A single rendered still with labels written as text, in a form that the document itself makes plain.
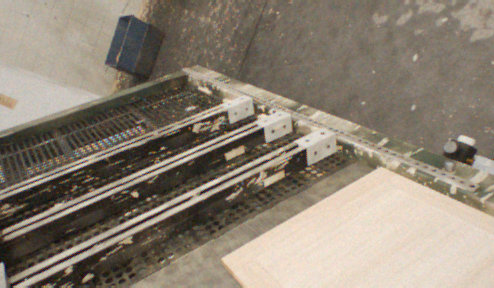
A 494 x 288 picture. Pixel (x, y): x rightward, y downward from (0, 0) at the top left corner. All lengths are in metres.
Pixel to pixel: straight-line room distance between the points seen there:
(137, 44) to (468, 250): 4.26
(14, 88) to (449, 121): 3.53
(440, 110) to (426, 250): 1.35
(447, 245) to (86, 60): 5.20
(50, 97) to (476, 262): 3.85
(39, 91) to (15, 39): 1.45
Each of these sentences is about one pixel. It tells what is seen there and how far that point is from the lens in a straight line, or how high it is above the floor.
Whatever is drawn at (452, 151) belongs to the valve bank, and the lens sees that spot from 1.29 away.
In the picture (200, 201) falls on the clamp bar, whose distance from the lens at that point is 1.09.
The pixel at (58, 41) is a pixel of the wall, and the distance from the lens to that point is 5.64.
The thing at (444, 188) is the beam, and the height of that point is 0.90.
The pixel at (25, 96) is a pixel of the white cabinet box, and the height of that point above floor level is 1.23.
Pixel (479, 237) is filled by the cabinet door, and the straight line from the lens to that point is 1.05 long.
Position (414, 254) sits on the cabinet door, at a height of 1.07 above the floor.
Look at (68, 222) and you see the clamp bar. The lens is 1.25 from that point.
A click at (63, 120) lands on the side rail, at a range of 2.08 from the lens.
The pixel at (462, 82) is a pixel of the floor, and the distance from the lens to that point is 2.27.
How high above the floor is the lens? 1.95
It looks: 39 degrees down
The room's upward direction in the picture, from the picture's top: 73 degrees counter-clockwise
